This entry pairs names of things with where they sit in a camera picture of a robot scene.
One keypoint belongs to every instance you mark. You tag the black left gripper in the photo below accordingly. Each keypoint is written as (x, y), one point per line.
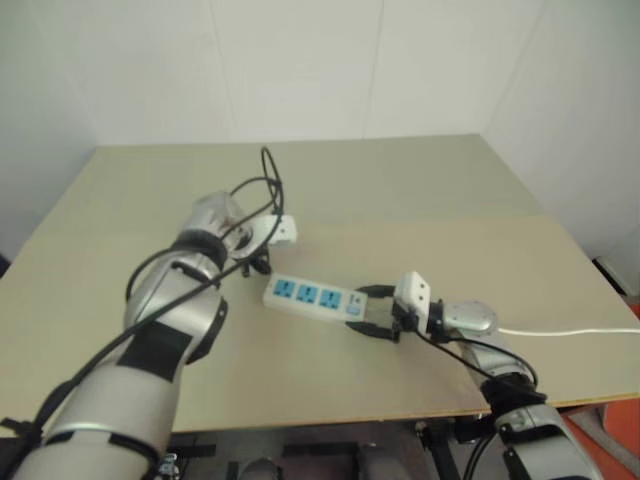
(257, 263)

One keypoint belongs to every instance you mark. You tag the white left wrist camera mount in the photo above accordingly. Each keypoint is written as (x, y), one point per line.
(285, 231)

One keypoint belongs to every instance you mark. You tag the black table frame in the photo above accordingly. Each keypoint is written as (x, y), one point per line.
(440, 442)

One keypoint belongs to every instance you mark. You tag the dark grey rounded shape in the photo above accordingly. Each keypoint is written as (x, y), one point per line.
(258, 470)

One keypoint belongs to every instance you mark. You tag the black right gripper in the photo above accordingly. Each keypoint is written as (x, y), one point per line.
(407, 320)

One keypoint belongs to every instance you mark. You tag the white power strip blue sockets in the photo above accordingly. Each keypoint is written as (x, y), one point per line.
(315, 299)

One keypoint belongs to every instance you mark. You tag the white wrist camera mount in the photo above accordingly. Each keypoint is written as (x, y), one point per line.
(285, 231)
(412, 290)

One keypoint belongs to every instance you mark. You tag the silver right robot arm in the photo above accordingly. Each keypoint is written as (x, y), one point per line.
(472, 315)

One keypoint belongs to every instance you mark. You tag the orange object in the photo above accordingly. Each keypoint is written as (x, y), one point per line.
(622, 425)

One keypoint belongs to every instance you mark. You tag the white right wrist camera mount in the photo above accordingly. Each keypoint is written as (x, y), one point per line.
(412, 290)

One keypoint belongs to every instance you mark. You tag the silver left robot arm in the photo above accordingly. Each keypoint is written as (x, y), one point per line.
(150, 400)

